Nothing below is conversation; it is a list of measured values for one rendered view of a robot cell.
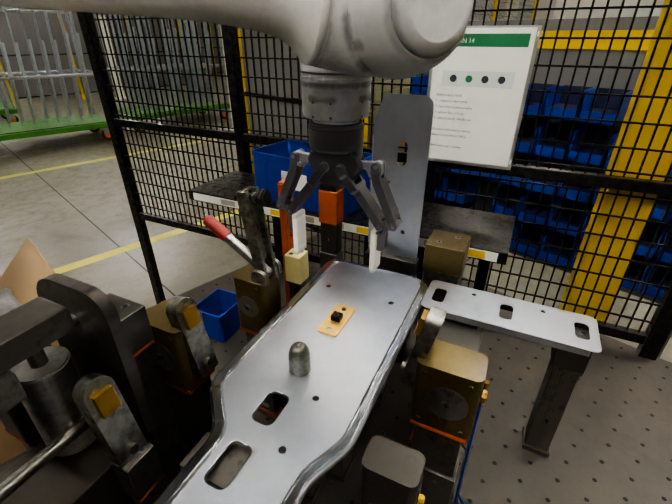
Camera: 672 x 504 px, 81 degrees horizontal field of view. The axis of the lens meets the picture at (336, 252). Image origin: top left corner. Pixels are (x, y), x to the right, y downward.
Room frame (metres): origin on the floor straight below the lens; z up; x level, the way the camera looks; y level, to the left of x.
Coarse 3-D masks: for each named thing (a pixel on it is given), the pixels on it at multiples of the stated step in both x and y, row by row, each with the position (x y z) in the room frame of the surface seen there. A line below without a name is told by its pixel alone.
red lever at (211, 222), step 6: (210, 216) 0.65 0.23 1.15; (204, 222) 0.64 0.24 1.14; (210, 222) 0.64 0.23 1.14; (216, 222) 0.64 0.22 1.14; (210, 228) 0.64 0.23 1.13; (216, 228) 0.63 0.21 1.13; (222, 228) 0.63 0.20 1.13; (216, 234) 0.63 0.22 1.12; (222, 234) 0.63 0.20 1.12; (228, 234) 0.63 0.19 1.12; (222, 240) 0.63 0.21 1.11; (228, 240) 0.62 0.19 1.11; (234, 240) 0.63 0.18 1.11; (234, 246) 0.62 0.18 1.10; (240, 246) 0.62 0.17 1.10; (240, 252) 0.61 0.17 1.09; (246, 252) 0.61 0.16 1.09; (246, 258) 0.61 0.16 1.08; (252, 264) 0.60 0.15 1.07; (270, 270) 0.60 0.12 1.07
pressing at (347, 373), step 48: (336, 288) 0.64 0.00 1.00; (384, 288) 0.64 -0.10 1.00; (288, 336) 0.50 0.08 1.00; (384, 336) 0.50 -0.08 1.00; (240, 384) 0.39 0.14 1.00; (288, 384) 0.39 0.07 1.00; (336, 384) 0.39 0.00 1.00; (240, 432) 0.32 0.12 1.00; (288, 432) 0.32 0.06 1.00; (336, 432) 0.32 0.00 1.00; (192, 480) 0.26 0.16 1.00; (240, 480) 0.26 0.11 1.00; (288, 480) 0.26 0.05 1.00
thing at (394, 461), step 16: (368, 448) 0.30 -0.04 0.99; (384, 448) 0.30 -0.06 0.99; (400, 448) 0.30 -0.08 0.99; (368, 464) 0.28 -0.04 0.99; (384, 464) 0.28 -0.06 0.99; (400, 464) 0.28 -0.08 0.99; (416, 464) 0.28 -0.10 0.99; (368, 480) 0.28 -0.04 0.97; (384, 480) 0.27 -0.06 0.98; (400, 480) 0.26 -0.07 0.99; (416, 480) 0.26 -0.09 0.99; (368, 496) 0.28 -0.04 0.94; (384, 496) 0.27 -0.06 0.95; (400, 496) 0.26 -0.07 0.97; (416, 496) 0.26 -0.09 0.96
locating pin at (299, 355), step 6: (300, 342) 0.43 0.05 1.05; (294, 348) 0.42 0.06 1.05; (300, 348) 0.42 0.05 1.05; (306, 348) 0.42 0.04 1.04; (288, 354) 0.42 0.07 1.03; (294, 354) 0.41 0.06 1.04; (300, 354) 0.41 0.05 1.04; (306, 354) 0.42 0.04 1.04; (294, 360) 0.41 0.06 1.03; (300, 360) 0.41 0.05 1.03; (306, 360) 0.41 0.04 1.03; (294, 366) 0.41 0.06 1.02; (300, 366) 0.41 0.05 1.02; (306, 366) 0.41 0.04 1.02; (294, 372) 0.41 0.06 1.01; (300, 372) 0.41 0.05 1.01; (306, 372) 0.41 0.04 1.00
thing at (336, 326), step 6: (336, 306) 0.57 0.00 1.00; (342, 306) 0.57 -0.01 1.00; (348, 306) 0.57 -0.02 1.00; (330, 312) 0.56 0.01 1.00; (342, 312) 0.56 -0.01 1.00; (348, 312) 0.56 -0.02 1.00; (330, 318) 0.54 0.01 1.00; (336, 318) 0.53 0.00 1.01; (342, 318) 0.54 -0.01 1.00; (348, 318) 0.54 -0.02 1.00; (324, 324) 0.52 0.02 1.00; (330, 324) 0.52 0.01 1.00; (336, 324) 0.52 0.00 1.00; (342, 324) 0.52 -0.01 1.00; (318, 330) 0.51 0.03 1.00; (324, 330) 0.51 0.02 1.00; (336, 330) 0.51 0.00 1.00; (336, 336) 0.50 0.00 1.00
